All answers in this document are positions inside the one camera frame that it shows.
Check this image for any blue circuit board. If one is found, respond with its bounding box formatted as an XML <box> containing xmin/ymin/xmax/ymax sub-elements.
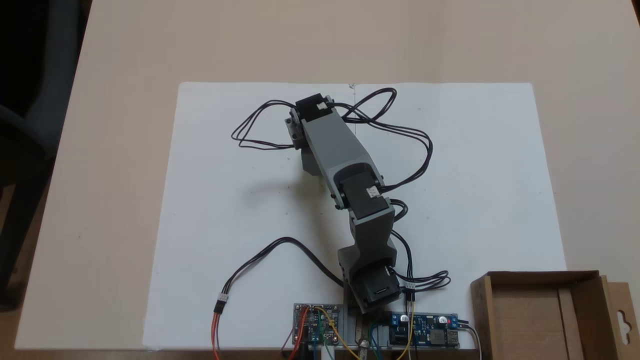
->
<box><xmin>387</xmin><ymin>312</ymin><xmax>461</xmax><ymax>349</ymax></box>

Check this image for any black wrist wire bundle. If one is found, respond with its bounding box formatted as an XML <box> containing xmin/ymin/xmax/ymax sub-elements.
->
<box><xmin>231</xmin><ymin>99</ymin><xmax>302</xmax><ymax>151</ymax></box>

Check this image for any brown cardboard box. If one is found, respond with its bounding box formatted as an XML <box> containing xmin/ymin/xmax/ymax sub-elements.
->
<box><xmin>470</xmin><ymin>270</ymin><xmax>640</xmax><ymax>360</ymax></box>

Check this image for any black shoulder wire bundle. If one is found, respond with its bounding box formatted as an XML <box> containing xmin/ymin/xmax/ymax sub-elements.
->
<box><xmin>386</xmin><ymin>198</ymin><xmax>452</xmax><ymax>304</ymax></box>

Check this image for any grey motor driver board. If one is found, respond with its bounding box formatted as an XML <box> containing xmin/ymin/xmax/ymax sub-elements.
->
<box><xmin>292</xmin><ymin>302</ymin><xmax>347</xmax><ymax>347</ymax></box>

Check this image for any black and orange wire lead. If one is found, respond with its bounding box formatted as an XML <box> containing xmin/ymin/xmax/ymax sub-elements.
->
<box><xmin>212</xmin><ymin>236</ymin><xmax>347</xmax><ymax>360</ymax></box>

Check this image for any black forearm wire bundle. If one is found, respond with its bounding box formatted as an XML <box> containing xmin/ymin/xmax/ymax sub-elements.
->
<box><xmin>334</xmin><ymin>87</ymin><xmax>434</xmax><ymax>194</ymax></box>

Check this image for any white cable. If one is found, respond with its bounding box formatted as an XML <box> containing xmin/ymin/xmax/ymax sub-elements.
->
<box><xmin>461</xmin><ymin>323</ymin><xmax>484</xmax><ymax>360</ymax></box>

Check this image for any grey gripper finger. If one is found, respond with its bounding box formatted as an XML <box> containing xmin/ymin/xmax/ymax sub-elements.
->
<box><xmin>301</xmin><ymin>148</ymin><xmax>324</xmax><ymax>177</ymax></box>

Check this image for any yellow wire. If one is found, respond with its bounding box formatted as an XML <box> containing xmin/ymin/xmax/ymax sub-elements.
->
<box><xmin>398</xmin><ymin>299</ymin><xmax>417</xmax><ymax>360</ymax></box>
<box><xmin>314</xmin><ymin>306</ymin><xmax>362</xmax><ymax>360</ymax></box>

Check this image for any white paper sheet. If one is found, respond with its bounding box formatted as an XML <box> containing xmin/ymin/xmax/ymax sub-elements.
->
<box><xmin>142</xmin><ymin>81</ymin><xmax>569</xmax><ymax>351</ymax></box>

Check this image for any metal table clamp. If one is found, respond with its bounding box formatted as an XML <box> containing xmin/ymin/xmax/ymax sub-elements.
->
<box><xmin>353</xmin><ymin>320</ymin><xmax>372</xmax><ymax>360</ymax></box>

